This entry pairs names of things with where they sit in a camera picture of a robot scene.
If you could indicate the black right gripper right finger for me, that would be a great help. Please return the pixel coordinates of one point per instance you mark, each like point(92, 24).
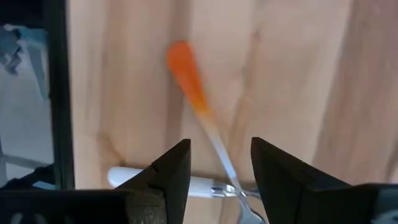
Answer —
point(295, 193)

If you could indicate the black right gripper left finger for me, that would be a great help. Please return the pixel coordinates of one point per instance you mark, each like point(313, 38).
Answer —
point(140, 202)

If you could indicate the black aluminium table frame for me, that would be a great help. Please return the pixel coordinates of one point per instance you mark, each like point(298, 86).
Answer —
point(60, 93)

